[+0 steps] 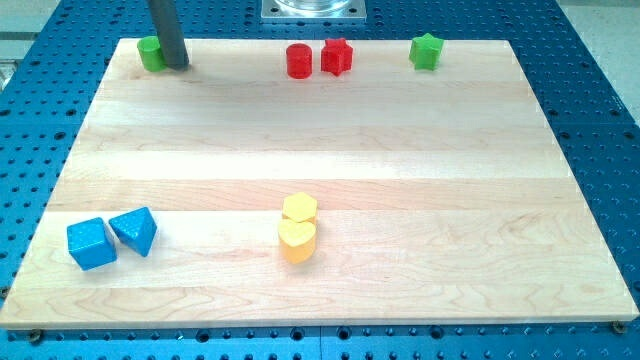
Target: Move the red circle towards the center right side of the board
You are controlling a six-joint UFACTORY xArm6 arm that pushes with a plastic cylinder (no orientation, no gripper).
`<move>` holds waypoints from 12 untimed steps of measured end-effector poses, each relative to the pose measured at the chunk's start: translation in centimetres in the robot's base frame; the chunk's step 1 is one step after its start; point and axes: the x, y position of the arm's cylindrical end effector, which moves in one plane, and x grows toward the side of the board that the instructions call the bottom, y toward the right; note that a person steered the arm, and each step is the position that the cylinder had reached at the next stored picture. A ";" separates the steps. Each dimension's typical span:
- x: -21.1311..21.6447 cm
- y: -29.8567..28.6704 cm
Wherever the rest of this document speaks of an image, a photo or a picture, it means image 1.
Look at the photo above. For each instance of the light wooden board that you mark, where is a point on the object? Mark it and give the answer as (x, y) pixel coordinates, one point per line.
(443, 197)

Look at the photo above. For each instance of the yellow hexagon block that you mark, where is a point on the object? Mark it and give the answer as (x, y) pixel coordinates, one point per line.
(300, 207)

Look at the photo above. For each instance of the yellow heart block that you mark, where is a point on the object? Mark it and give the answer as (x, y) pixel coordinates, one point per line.
(297, 240)

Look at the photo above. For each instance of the red cylinder block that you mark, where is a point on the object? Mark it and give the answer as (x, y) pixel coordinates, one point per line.
(299, 61)

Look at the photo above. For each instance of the red star block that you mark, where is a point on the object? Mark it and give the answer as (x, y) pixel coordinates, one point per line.
(336, 56)

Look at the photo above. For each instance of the green star block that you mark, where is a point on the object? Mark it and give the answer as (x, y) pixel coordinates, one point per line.
(425, 51)

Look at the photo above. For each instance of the blue triangular prism block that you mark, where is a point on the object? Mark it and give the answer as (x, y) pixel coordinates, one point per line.
(135, 229)

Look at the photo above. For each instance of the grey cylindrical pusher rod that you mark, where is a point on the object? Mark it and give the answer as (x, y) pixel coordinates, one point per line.
(168, 29)

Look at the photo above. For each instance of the green cylinder block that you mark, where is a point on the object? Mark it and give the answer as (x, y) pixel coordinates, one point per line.
(150, 52)

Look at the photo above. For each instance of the blue cube block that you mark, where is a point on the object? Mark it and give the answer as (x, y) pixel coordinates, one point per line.
(91, 244)

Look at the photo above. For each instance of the blue perforated metal plate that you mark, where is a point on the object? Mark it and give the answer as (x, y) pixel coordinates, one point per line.
(70, 44)

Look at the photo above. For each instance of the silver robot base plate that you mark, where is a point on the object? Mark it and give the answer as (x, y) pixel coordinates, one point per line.
(300, 10)

